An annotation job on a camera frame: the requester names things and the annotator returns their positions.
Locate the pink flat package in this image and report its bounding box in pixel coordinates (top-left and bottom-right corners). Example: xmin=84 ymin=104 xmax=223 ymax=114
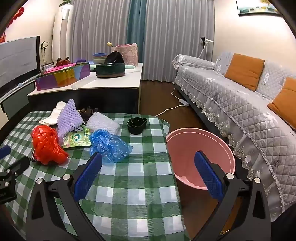
xmin=44 ymin=65 xmax=77 ymax=75

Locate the white power cable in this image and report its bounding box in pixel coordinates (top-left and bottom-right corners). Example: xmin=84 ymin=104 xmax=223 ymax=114
xmin=155 ymin=88 xmax=184 ymax=117

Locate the red wall decoration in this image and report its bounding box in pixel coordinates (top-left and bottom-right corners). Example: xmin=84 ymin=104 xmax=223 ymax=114
xmin=0 ymin=7 xmax=25 ymax=43

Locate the white rod with blue knob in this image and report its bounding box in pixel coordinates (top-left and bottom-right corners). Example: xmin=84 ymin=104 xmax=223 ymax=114
xmin=0 ymin=74 xmax=41 ymax=100

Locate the television with grey cover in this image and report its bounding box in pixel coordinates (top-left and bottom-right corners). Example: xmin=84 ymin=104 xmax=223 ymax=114
xmin=0 ymin=35 xmax=40 ymax=94

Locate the blue plastic bag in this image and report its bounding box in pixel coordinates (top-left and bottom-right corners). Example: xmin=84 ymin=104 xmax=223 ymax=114
xmin=89 ymin=129 xmax=134 ymax=163

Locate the colourful rectangular box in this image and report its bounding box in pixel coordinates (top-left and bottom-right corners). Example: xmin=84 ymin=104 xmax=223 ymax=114
xmin=35 ymin=62 xmax=90 ymax=91

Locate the sofa with grey quilted cover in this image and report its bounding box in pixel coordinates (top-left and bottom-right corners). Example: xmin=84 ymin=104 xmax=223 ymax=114
xmin=172 ymin=51 xmax=296 ymax=223

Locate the grey curtain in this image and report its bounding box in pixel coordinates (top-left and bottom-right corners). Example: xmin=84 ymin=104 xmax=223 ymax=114
xmin=70 ymin=0 xmax=132 ymax=62
xmin=142 ymin=0 xmax=215 ymax=82

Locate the stack of pastel bowls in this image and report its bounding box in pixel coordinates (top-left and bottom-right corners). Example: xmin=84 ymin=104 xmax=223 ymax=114
xmin=93 ymin=53 xmax=108 ymax=65

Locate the dark green round box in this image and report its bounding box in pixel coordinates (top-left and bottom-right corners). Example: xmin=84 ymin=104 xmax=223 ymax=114
xmin=96 ymin=63 xmax=126 ymax=78

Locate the teal curtain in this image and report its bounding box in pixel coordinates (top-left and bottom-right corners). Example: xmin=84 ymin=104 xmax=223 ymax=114
xmin=126 ymin=0 xmax=147 ymax=64

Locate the white standing lamp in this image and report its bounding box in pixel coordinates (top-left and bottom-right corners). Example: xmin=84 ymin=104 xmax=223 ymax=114
xmin=199 ymin=37 xmax=214 ymax=58

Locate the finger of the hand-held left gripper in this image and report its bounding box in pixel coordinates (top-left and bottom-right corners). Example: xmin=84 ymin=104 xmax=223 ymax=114
xmin=0 ymin=146 xmax=11 ymax=159
xmin=6 ymin=156 xmax=30 ymax=176

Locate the red plastic bag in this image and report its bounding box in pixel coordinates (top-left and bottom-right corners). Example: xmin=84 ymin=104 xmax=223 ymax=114
xmin=31 ymin=125 xmax=69 ymax=165

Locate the small black container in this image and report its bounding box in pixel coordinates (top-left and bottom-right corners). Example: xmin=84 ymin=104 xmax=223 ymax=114
xmin=127 ymin=117 xmax=148 ymax=135

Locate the purple textured cloth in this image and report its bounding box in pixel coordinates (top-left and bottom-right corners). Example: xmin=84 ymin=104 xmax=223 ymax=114
xmin=57 ymin=99 xmax=84 ymax=145

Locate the orange cushion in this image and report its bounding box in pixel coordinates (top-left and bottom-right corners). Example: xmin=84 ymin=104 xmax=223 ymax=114
xmin=224 ymin=53 xmax=265 ymax=91
xmin=267 ymin=77 xmax=296 ymax=130

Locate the pink plastic bin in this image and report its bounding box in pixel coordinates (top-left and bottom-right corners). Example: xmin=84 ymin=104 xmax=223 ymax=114
xmin=166 ymin=128 xmax=236 ymax=191

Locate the red-brown teapot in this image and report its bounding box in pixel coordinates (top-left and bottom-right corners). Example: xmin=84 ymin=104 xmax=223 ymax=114
xmin=55 ymin=57 xmax=70 ymax=67

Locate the white standing air conditioner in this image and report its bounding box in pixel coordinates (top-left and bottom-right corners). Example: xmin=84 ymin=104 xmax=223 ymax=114
xmin=53 ymin=5 xmax=74 ymax=64

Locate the green printed packet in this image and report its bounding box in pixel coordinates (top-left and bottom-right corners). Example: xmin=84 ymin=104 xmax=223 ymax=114
xmin=62 ymin=126 xmax=93 ymax=149

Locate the white-topped coffee table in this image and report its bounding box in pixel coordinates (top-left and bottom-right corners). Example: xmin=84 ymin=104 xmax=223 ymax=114
xmin=27 ymin=62 xmax=143 ymax=114

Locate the white foam sheet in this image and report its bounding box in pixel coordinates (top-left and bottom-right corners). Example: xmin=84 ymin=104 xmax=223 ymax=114
xmin=87 ymin=112 xmax=121 ymax=135

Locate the black hat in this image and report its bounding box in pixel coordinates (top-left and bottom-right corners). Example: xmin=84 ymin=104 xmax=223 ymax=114
xmin=104 ymin=51 xmax=125 ymax=64

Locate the dark maroon patterned item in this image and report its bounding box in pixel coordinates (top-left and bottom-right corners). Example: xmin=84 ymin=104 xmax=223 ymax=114
xmin=77 ymin=106 xmax=100 ymax=123

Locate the framed wall picture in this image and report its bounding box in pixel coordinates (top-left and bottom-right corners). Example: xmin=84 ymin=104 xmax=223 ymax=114
xmin=236 ymin=0 xmax=284 ymax=16

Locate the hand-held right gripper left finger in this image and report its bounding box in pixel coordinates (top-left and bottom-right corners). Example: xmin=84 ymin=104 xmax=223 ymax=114
xmin=25 ymin=152 xmax=109 ymax=241

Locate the white paper bag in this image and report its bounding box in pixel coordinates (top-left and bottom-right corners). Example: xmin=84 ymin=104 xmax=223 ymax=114
xmin=39 ymin=101 xmax=67 ymax=127

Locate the green white checked tablecloth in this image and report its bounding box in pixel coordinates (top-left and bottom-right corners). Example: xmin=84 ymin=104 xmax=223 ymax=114
xmin=0 ymin=111 xmax=185 ymax=241

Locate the television stand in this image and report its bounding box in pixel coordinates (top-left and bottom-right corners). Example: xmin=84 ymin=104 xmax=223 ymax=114
xmin=0 ymin=77 xmax=37 ymax=121

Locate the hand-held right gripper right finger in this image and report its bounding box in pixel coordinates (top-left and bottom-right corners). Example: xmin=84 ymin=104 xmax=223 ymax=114
xmin=192 ymin=151 xmax=272 ymax=241

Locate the bamboo plant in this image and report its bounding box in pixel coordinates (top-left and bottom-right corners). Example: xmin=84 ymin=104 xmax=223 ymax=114
xmin=40 ymin=41 xmax=50 ymax=66

